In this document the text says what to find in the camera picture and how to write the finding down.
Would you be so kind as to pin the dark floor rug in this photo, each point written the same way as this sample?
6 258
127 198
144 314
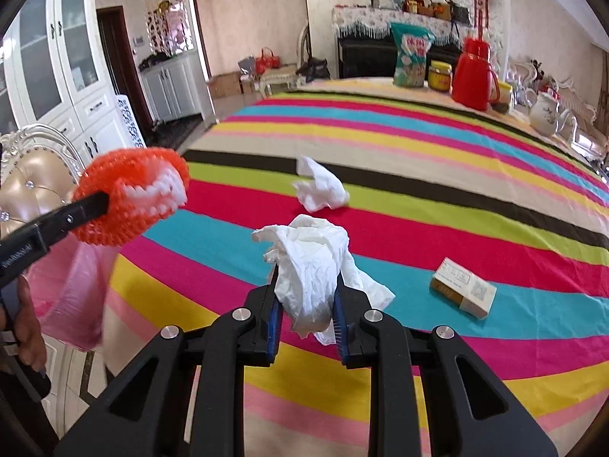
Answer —
178 133

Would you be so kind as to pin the cardboard box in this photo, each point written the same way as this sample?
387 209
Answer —
224 85

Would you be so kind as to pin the white floral teapot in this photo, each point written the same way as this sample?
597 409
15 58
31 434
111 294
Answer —
545 114

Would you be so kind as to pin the white and tan cigarette box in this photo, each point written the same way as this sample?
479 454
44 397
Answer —
468 285

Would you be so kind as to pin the black upright piano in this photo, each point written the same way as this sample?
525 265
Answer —
366 59

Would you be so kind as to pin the pink plastic bag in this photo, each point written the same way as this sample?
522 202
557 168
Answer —
71 295

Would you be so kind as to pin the dark handbag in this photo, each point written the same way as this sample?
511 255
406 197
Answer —
457 12

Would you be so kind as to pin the yellow lid jar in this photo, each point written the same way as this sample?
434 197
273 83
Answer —
440 78

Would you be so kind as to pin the white chair back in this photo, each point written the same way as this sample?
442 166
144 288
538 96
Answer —
305 47

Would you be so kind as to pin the beige cushioned stool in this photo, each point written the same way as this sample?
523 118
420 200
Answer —
278 78

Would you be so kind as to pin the red thermos jug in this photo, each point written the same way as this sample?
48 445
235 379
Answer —
473 78

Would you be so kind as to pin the striped colourful tablecloth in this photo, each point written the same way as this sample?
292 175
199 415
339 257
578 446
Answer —
428 190

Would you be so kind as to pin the person's left hand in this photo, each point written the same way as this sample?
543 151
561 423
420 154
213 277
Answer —
28 333

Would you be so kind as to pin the white lattice screen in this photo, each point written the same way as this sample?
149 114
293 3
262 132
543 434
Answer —
166 14

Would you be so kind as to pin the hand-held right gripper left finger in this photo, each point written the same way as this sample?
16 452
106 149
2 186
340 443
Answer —
273 319

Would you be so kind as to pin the low white cabinet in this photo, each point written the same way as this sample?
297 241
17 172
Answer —
176 85

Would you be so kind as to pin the red handbag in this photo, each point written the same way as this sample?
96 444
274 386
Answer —
268 63

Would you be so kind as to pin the silver bag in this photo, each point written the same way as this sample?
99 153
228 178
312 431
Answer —
247 67

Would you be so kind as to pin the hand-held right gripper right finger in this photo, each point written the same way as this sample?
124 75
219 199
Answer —
340 328

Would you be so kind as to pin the black bag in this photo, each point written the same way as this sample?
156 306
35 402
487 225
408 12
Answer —
314 70

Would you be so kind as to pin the floral lace piano cover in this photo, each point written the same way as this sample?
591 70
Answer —
361 21

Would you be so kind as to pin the ornate white dining chair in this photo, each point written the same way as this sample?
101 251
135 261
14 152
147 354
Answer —
38 176

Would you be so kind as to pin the dark items on cabinet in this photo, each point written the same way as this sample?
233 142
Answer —
153 61

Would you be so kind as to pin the glass jar with dark contents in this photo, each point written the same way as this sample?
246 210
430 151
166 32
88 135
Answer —
505 100

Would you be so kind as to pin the brown woven basket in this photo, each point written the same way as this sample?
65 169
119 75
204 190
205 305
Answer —
421 5

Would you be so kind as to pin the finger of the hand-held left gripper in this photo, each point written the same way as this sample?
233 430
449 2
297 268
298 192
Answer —
76 216

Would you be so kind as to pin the tall white glass door cabinet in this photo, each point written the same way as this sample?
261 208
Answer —
57 57

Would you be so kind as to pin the green snack bag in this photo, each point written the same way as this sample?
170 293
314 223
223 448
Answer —
414 57

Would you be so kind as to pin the white tissue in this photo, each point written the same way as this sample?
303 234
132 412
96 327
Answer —
323 190
309 266

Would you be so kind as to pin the dark wooden door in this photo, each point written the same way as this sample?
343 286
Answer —
123 66

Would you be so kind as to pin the orange foam fruit net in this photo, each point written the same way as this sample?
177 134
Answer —
142 166

